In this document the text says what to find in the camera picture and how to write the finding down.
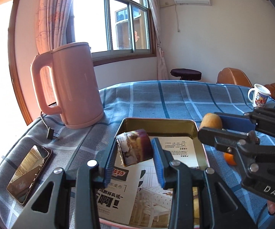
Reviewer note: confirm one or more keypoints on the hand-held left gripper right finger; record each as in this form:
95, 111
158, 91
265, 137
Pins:
160, 162

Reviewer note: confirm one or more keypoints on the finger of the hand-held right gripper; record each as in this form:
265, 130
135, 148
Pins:
218, 138
237, 122

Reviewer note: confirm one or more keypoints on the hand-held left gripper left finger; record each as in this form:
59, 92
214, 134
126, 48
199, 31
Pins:
110, 162

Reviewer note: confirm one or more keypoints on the yellow oval fruit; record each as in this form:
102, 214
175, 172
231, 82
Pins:
210, 121

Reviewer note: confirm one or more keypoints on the large mandarin orange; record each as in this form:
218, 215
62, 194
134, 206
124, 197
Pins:
229, 159

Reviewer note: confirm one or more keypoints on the pink metal tin box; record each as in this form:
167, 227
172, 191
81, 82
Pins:
158, 126

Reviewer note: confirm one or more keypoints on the person's right hand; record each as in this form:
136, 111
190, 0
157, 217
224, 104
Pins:
273, 207

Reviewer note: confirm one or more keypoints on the printed paper leaflet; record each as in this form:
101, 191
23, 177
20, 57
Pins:
180, 150

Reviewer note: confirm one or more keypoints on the white printed mug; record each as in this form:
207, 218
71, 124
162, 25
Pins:
260, 96

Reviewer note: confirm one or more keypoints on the brown leather sofa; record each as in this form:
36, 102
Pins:
232, 76

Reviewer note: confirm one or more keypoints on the blue checked tablecloth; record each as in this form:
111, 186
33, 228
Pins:
163, 100

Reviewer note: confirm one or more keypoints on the dark round stool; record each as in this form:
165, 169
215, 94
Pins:
186, 72

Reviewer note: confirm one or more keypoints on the black smartphone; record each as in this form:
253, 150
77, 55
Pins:
30, 174

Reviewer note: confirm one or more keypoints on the pink electric kettle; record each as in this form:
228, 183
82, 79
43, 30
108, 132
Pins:
75, 88

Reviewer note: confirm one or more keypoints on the pale tied curtain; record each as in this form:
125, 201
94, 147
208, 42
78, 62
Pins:
160, 40

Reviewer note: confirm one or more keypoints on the white air conditioner pipe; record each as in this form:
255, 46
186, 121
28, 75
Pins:
177, 16

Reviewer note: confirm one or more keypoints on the brown framed window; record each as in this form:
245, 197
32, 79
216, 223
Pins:
92, 23

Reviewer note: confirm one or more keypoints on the pink patterned curtain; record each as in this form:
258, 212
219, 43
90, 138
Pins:
54, 16

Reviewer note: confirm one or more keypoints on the wooden door frame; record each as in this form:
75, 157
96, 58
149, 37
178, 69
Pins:
18, 64

